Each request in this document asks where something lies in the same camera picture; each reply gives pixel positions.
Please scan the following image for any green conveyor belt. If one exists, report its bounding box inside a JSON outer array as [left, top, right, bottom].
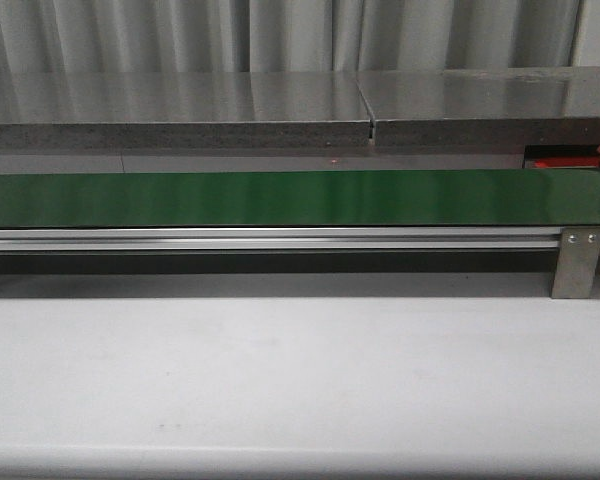
[[0, 169, 600, 228]]

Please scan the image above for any red plastic tray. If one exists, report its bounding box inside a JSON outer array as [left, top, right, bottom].
[[528, 156, 600, 169]]

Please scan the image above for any grey stone counter slab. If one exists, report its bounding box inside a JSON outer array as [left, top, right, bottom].
[[0, 72, 372, 174], [357, 67, 600, 169]]

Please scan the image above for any steel conveyor support bracket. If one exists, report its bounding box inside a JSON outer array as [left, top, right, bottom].
[[551, 227, 600, 299]]

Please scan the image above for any grey stone counter slab right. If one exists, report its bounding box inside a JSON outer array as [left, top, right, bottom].
[[357, 67, 600, 169]]

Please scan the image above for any aluminium conveyor frame rail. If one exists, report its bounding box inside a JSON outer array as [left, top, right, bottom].
[[0, 226, 562, 253]]

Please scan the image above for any white pleated curtain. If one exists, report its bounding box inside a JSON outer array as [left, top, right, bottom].
[[0, 1, 600, 73]]

